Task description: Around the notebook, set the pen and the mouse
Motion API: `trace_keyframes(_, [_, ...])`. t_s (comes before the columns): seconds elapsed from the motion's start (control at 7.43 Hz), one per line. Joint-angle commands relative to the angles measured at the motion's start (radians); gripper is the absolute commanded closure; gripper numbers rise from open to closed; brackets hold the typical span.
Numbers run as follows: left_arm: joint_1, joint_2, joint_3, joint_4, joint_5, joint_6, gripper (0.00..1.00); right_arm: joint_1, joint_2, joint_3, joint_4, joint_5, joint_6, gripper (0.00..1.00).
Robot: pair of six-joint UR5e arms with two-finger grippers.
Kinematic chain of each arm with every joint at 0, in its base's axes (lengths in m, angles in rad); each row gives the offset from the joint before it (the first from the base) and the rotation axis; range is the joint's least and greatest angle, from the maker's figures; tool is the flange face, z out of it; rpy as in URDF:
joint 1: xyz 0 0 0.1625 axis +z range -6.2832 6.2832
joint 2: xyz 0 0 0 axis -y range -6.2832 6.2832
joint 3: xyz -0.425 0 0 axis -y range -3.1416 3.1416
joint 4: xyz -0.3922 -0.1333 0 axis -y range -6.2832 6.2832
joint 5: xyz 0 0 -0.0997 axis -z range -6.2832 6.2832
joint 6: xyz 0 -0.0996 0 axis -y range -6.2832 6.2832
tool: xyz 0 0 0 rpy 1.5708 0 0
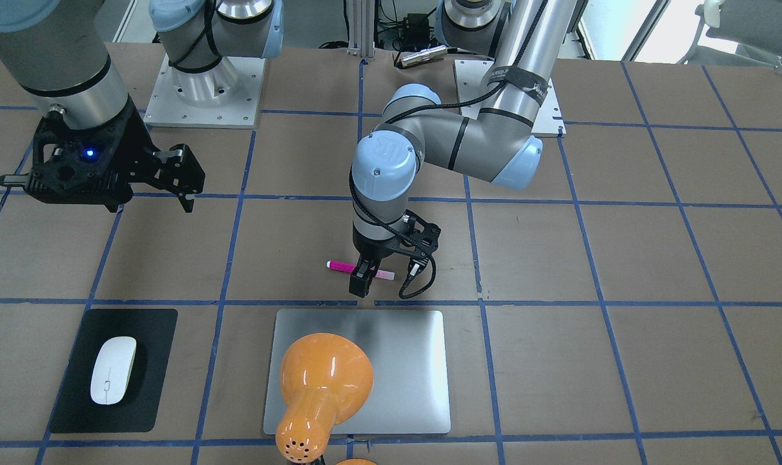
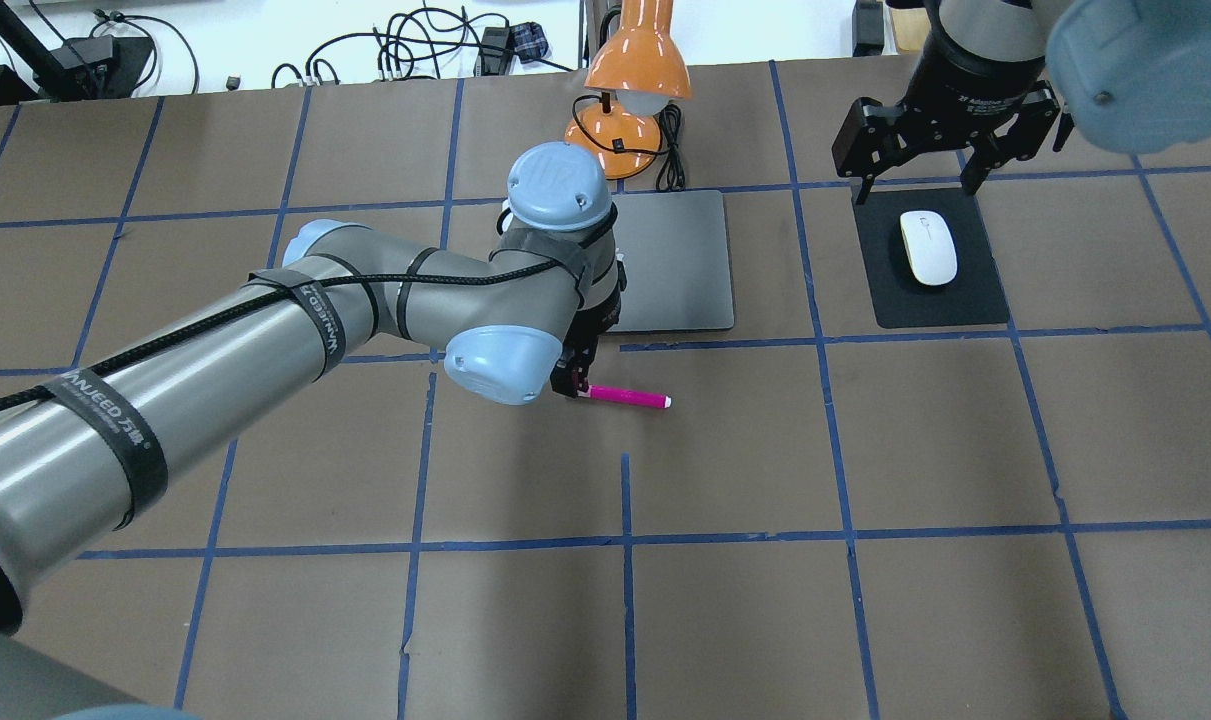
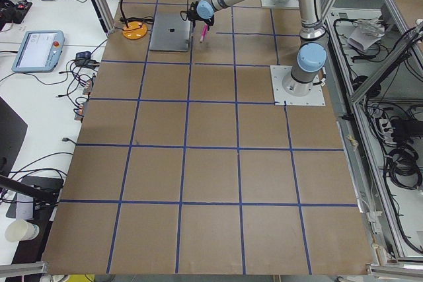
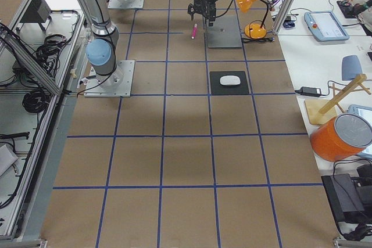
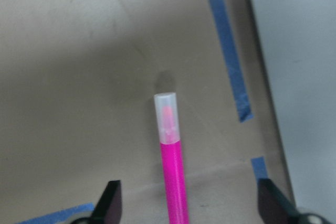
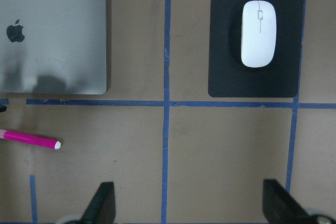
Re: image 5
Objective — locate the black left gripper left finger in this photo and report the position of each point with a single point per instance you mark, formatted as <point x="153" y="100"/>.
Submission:
<point x="109" y="207"/>

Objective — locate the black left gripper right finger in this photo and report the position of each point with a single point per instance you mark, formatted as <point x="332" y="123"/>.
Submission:
<point x="273" y="205"/>

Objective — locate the pink pen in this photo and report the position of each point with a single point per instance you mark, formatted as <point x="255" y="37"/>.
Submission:
<point x="171" y="155"/>

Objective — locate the silver laptop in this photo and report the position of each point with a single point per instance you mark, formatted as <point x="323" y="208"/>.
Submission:
<point x="298" y="42"/>

